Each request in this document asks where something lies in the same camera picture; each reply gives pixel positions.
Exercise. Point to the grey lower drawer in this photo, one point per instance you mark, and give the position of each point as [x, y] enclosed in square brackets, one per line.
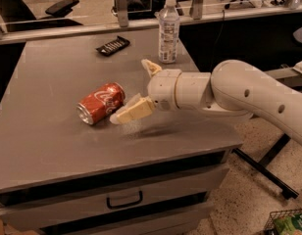
[166, 218]

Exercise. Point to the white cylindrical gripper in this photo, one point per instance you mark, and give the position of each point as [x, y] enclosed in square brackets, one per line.
[162, 87]

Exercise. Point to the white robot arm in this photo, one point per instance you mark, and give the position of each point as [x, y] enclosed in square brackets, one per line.
[233, 91]

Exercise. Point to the green snack bag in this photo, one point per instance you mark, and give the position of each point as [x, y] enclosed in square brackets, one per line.
[289, 225]

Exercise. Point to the grey drawer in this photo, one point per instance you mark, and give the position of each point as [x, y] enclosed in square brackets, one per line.
[91, 203]
[166, 218]

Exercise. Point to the clear plastic water bottle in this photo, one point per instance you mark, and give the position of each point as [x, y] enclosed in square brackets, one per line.
[168, 32]

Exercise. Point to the red coke can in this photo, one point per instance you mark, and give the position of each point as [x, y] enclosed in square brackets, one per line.
[101, 103]

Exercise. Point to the grey upper drawer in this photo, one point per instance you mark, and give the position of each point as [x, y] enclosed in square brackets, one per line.
[91, 203]

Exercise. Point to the grey metal rail post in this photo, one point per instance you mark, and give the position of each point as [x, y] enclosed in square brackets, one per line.
[121, 6]
[196, 9]

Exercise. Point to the black office chair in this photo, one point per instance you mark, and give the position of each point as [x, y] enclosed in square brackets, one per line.
[17, 15]

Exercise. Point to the wire basket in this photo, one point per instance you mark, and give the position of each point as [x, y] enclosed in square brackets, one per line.
[270, 227]

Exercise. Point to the black drawer handle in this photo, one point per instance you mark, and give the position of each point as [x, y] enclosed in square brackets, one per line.
[124, 200]

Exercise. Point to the black snack bar wrapper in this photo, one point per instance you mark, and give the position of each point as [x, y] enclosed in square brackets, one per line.
[113, 47]

